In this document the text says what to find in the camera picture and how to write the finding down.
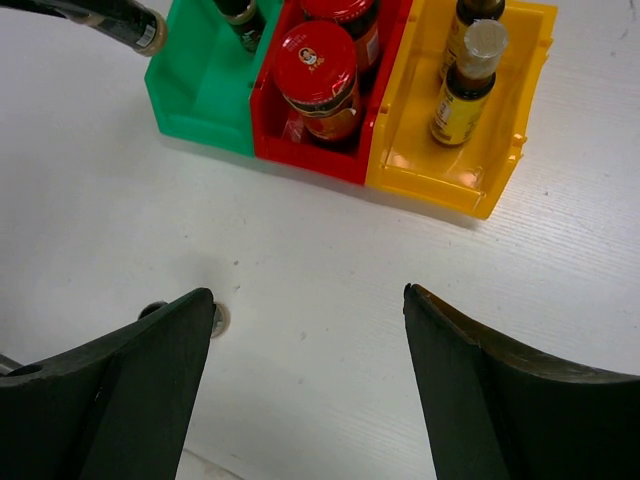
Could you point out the yellow plastic bin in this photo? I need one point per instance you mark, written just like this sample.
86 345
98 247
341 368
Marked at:
405 159

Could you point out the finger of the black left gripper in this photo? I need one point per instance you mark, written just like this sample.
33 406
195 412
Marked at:
30 6

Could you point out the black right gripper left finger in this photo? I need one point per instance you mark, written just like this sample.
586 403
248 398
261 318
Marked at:
117 407

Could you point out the yellow-label oil bottle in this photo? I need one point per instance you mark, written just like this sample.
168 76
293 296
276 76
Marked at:
469 82
466 13

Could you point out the green plastic bin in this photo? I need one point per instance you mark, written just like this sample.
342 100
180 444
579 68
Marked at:
201 83

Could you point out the red-lid chili sauce jar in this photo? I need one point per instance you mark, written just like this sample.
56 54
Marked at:
359 18

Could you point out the red plastic bin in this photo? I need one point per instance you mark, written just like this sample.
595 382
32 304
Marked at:
278 133

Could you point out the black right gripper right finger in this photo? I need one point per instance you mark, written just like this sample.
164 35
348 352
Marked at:
496 408

